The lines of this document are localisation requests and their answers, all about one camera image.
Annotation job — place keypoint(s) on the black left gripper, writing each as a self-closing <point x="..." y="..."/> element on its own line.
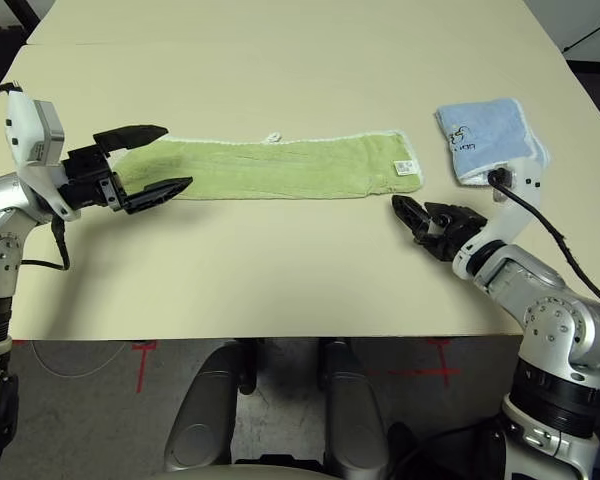
<point x="87" y="180"/>

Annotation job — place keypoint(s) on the beige robot torso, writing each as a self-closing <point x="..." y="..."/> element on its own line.
<point x="240" y="475"/>

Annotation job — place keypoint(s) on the grey right robot leg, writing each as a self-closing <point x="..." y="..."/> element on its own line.
<point x="350" y="400"/>

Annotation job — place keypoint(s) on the grey left robot leg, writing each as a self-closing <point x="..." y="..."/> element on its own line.
<point x="205" y="400"/>

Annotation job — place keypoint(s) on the black diagonal metal bar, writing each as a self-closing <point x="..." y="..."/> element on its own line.
<point x="27" y="10"/>

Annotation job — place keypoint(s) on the grey robot leg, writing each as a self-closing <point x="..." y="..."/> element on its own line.
<point x="205" y="400"/>
<point x="350" y="400"/>

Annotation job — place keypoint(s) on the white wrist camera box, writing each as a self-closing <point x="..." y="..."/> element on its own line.
<point x="522" y="200"/>
<point x="22" y="130"/>

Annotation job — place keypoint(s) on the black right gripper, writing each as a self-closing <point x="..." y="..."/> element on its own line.
<point x="450" y="237"/>

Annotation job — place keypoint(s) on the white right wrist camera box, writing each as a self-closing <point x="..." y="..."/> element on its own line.
<point x="522" y="200"/>

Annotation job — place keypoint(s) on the folded blue towel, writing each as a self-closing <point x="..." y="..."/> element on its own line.
<point x="490" y="130"/>

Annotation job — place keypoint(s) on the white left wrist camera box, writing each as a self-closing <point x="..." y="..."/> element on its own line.
<point x="22" y="130"/>

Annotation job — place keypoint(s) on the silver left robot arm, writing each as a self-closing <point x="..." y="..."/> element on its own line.
<point x="0" y="200"/>

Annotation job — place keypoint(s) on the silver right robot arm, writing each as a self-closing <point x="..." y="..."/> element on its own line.
<point x="525" y="280"/>

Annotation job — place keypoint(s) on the green towel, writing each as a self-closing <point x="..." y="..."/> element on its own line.
<point x="280" y="165"/>

